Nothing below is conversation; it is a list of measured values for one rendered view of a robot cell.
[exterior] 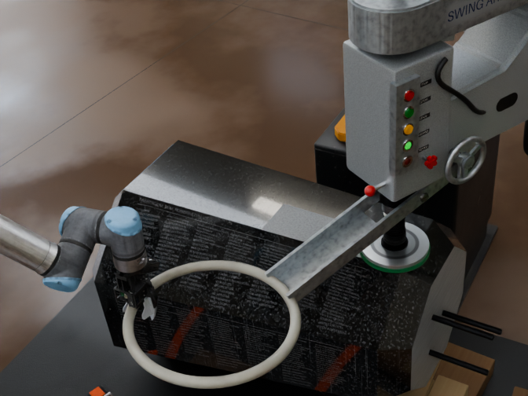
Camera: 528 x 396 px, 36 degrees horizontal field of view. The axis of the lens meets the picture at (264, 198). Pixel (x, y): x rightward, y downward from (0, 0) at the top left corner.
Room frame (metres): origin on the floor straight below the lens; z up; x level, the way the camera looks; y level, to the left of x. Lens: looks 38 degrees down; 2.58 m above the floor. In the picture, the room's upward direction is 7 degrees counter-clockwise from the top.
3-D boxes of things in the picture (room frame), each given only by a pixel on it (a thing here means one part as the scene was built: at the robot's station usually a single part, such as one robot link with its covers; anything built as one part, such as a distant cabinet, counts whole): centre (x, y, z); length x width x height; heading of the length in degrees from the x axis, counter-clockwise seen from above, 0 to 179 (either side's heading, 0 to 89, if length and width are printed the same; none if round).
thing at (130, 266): (1.65, 0.38, 1.12); 0.10 x 0.09 x 0.05; 58
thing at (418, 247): (1.86, -0.39, 0.87); 0.21 x 0.21 x 0.01
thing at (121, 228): (1.66, 0.38, 1.21); 0.10 x 0.09 x 0.12; 68
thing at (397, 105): (1.73, -0.38, 1.40); 0.08 x 0.03 x 0.28; 119
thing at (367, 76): (1.90, -0.46, 1.35); 0.36 x 0.22 x 0.45; 119
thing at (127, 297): (1.64, 0.39, 1.04); 0.09 x 0.08 x 0.12; 148
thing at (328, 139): (2.74, -0.63, 0.37); 0.66 x 0.66 x 0.74; 57
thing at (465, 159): (1.82, -0.55, 1.22); 0.15 x 0.10 x 0.15; 119
